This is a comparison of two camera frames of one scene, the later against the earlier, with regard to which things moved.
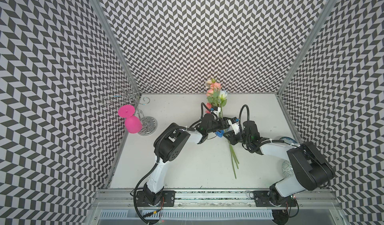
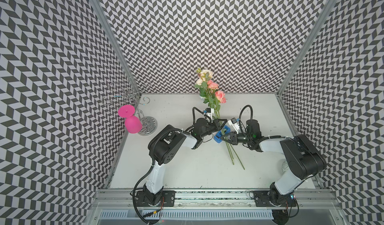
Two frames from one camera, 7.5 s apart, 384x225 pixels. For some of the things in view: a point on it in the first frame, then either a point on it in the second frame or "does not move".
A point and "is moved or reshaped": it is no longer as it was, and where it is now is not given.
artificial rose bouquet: (216, 96) is moved or reshaped
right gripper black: (231, 135) does not move
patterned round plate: (287, 170) does not move
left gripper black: (226, 122) does not move
